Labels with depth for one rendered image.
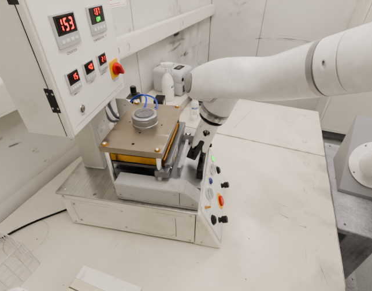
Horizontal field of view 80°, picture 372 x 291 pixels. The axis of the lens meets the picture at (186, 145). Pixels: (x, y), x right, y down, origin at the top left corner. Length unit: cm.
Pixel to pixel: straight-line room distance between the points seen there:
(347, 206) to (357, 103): 182
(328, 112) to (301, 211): 193
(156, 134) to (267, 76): 35
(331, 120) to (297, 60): 247
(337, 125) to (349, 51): 255
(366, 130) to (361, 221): 38
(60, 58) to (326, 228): 98
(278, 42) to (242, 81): 252
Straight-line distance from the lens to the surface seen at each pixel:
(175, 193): 64
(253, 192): 100
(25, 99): 65
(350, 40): 38
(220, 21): 303
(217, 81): 48
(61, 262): 90
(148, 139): 64
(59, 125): 63
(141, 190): 67
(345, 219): 107
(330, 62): 38
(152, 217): 75
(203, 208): 72
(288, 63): 43
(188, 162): 77
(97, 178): 82
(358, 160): 117
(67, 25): 61
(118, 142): 65
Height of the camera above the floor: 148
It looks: 37 degrees down
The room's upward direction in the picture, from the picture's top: straight up
